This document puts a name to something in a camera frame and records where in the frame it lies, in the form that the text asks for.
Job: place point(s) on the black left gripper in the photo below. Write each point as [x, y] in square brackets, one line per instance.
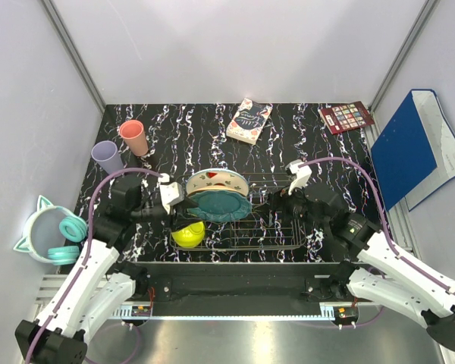
[177, 222]

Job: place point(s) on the lilac cup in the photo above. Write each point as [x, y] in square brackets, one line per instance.
[106, 154]

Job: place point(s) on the floral cover book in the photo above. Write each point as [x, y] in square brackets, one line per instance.
[249, 121]

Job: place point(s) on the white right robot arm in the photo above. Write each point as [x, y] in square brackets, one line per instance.
[379, 270]

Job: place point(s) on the white plate with strawberries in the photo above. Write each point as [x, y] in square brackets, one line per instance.
[217, 176]

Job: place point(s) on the teal scalloped plate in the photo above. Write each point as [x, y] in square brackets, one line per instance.
[220, 206]

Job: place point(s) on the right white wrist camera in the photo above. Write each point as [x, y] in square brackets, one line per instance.
[299, 174]

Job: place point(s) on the yellow-green bowl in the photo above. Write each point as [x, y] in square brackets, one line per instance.
[190, 236]

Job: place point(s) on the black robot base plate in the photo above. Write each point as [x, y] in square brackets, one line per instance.
[196, 290]

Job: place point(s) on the beige speckled plate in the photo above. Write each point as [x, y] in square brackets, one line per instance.
[213, 188]

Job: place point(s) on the dark red booklet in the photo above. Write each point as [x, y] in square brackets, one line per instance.
[346, 117]

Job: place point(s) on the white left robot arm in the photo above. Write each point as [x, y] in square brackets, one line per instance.
[98, 284]

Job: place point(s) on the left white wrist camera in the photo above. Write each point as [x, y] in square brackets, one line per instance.
[171, 192]

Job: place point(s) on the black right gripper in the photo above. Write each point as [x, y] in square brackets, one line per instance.
[282, 199]

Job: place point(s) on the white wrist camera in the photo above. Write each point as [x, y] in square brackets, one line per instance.
[171, 192]
[299, 174]

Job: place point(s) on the white cat-ear basket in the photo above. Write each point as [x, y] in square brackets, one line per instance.
[41, 230]

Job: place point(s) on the blue ring binder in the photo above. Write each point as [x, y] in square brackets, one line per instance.
[414, 155]

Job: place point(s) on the grey wire dish rack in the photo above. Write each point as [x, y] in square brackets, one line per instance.
[251, 233]

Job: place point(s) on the teal headphones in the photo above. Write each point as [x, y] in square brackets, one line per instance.
[74, 229]

